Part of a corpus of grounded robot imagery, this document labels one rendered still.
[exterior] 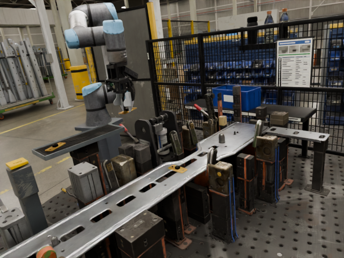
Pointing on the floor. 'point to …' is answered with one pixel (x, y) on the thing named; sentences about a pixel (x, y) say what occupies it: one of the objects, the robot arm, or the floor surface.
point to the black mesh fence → (244, 71)
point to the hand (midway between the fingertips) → (127, 108)
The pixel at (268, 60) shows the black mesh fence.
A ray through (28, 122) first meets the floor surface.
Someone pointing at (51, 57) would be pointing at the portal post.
